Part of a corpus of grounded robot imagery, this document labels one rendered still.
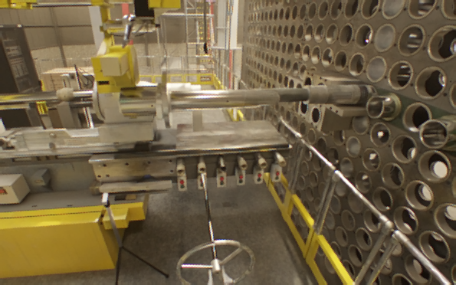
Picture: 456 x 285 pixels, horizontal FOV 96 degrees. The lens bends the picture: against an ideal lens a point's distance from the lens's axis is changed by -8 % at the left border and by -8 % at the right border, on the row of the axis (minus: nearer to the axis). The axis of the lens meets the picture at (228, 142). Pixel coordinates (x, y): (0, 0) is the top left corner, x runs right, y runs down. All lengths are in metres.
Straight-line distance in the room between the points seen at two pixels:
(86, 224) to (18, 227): 0.50
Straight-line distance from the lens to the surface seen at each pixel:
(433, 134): 2.18
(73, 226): 2.10
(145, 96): 1.55
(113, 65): 1.35
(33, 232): 2.27
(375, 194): 2.75
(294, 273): 2.32
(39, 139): 2.32
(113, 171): 2.14
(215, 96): 1.58
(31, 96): 2.61
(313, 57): 3.65
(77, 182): 2.35
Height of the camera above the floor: 1.89
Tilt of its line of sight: 27 degrees down
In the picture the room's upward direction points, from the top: 2 degrees clockwise
